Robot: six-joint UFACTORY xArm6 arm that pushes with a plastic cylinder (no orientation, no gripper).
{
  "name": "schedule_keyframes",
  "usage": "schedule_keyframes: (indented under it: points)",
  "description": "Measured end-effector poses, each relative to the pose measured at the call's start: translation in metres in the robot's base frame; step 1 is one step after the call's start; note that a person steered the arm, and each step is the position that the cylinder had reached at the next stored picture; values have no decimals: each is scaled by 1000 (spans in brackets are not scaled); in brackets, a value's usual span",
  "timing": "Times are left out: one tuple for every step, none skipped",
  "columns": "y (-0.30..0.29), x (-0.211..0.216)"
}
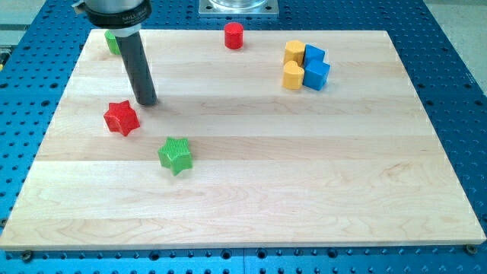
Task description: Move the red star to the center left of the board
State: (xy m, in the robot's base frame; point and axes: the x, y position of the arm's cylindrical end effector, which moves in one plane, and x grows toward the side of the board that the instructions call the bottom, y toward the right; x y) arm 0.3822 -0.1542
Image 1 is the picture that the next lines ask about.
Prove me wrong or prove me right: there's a green block behind rod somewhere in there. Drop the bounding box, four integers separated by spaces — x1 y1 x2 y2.
104 30 121 56

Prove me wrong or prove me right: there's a red cylinder block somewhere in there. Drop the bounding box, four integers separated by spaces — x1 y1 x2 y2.
224 22 244 49

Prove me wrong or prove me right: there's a light wooden board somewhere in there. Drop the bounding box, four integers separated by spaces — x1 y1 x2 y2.
1 30 485 250

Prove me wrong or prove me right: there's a blue front cube block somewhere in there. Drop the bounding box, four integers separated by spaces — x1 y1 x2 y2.
303 60 331 91

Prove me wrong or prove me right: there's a yellow heart block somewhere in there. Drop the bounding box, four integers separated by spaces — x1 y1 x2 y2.
282 60 304 90

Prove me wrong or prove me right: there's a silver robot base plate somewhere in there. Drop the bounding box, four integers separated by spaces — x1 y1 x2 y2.
198 0 279 18

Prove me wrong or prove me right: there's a yellow pentagon block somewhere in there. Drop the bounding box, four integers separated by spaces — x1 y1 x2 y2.
283 40 306 66

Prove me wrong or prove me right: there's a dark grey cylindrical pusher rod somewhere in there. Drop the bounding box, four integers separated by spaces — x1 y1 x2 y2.
116 32 157 106

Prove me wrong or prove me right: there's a blue perforated metal table plate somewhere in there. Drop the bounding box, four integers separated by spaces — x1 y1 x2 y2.
1 1 486 273

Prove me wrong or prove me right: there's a green star block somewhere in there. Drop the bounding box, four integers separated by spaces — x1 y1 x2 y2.
158 137 193 176

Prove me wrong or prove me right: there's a red star block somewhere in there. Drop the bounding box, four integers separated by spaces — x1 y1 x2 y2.
103 100 140 136

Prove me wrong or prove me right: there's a blue rear block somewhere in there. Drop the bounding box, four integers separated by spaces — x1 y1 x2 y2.
303 44 326 67

